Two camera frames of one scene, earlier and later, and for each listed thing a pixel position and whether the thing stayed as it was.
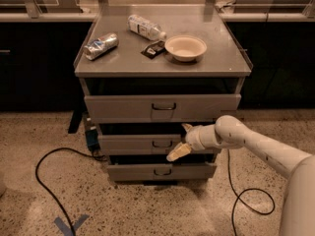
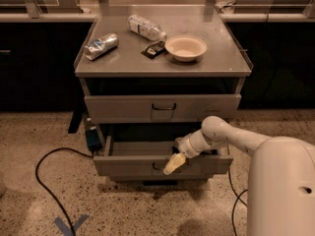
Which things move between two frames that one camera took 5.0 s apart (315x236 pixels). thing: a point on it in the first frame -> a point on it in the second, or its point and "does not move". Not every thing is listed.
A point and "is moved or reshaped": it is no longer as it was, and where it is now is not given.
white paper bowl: x=185 y=48 does not move
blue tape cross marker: x=66 y=229 does not move
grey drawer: x=146 y=145 is moved or reshaped
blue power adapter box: x=92 y=139 does not move
